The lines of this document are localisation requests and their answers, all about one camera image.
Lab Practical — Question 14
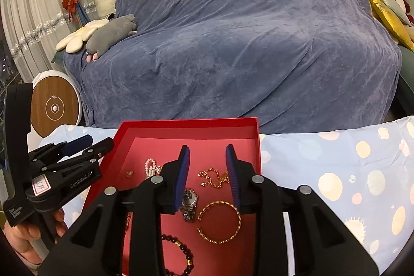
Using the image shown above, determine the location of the yellow pillow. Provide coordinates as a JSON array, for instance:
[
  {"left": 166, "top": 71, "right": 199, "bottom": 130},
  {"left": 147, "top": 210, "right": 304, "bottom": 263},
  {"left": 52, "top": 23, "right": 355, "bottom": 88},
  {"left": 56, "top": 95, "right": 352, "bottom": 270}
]
[{"left": 367, "top": 0, "right": 414, "bottom": 52}]

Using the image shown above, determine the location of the silver watch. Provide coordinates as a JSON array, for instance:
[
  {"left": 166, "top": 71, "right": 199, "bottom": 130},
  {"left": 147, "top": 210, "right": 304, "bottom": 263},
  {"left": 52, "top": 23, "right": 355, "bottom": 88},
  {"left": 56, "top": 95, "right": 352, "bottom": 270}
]
[{"left": 179, "top": 187, "right": 200, "bottom": 223}]

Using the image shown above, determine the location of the white curtain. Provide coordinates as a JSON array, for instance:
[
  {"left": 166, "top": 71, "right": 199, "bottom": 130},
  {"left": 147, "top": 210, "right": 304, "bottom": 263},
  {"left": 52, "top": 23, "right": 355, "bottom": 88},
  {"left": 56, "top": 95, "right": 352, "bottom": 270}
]
[{"left": 0, "top": 0, "right": 82, "bottom": 84}]

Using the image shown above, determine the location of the red cardboard box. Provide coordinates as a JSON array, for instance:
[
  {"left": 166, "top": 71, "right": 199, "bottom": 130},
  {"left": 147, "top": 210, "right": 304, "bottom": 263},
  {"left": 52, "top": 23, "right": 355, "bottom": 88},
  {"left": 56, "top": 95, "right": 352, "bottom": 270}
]
[{"left": 82, "top": 116, "right": 263, "bottom": 276}]

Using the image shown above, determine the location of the pearl bracelet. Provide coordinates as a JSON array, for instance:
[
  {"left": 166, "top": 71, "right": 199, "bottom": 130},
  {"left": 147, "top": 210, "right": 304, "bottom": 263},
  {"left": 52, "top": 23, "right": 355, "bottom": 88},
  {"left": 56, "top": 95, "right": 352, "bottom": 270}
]
[{"left": 144, "top": 158, "right": 162, "bottom": 180}]

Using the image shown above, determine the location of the blue sofa blanket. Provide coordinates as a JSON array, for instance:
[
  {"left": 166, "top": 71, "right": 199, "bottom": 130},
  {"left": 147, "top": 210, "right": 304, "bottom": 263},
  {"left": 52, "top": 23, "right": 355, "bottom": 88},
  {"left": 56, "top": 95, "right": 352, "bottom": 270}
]
[{"left": 61, "top": 0, "right": 403, "bottom": 136}]

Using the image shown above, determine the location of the dark bead bracelet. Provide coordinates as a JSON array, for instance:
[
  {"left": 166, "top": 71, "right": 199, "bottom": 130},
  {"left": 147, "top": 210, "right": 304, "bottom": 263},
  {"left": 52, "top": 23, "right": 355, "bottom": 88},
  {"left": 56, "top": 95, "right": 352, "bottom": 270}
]
[{"left": 160, "top": 233, "right": 195, "bottom": 276}]

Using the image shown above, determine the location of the person's left hand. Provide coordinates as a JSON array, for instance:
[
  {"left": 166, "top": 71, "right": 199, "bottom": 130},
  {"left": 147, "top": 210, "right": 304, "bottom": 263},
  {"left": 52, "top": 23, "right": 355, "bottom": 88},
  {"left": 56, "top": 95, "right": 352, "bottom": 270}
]
[{"left": 4, "top": 209, "right": 67, "bottom": 269}]

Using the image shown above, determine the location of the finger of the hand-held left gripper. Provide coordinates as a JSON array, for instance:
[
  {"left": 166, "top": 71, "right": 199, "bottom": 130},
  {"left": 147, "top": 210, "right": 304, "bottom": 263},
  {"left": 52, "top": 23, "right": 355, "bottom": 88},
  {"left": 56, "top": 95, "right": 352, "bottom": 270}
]
[
  {"left": 39, "top": 138, "right": 115, "bottom": 174},
  {"left": 27, "top": 135, "right": 94, "bottom": 164}
]

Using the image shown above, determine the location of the gold bangle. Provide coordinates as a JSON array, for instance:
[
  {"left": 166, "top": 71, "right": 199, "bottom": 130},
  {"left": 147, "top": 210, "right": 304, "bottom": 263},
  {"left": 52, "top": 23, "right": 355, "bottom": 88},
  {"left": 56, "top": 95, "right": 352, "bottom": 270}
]
[{"left": 196, "top": 201, "right": 242, "bottom": 244}]

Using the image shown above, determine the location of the flower shaped pillow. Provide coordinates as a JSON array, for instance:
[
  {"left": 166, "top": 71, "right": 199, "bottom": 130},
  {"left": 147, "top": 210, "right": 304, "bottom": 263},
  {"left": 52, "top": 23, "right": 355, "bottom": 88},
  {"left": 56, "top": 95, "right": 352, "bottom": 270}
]
[{"left": 55, "top": 19, "right": 111, "bottom": 54}]

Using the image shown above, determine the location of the red bow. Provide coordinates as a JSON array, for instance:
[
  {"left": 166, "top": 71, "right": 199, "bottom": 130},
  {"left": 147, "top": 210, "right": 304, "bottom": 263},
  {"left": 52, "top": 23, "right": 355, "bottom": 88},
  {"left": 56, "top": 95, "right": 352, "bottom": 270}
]
[{"left": 62, "top": 0, "right": 80, "bottom": 23}]

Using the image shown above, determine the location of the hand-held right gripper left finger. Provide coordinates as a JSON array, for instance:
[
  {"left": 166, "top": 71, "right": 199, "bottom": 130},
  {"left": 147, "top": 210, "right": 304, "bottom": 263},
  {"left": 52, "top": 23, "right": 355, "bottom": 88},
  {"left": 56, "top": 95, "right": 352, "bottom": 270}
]
[{"left": 37, "top": 145, "right": 191, "bottom": 276}]

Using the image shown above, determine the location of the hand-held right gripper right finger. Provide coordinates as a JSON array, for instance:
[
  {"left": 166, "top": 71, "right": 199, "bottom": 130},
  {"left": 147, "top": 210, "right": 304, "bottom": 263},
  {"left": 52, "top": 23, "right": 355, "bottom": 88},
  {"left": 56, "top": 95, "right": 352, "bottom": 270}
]
[{"left": 225, "top": 143, "right": 381, "bottom": 276}]

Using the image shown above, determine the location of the gold chain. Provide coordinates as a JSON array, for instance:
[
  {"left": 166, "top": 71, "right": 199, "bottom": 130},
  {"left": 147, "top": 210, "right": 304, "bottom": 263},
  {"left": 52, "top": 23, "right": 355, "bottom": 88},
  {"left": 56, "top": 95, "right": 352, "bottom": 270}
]
[{"left": 197, "top": 167, "right": 230, "bottom": 189}]

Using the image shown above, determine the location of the grey plush toy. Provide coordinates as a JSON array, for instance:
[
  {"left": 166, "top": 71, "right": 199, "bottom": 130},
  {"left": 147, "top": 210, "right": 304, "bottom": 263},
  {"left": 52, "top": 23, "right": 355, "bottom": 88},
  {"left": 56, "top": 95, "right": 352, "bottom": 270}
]
[{"left": 84, "top": 14, "right": 138, "bottom": 63}]

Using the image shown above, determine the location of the round white wooden-faced appliance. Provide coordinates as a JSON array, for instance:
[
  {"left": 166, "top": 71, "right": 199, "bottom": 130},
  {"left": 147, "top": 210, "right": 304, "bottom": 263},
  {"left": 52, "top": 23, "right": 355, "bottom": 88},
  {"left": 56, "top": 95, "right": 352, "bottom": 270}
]
[{"left": 27, "top": 70, "right": 82, "bottom": 154}]

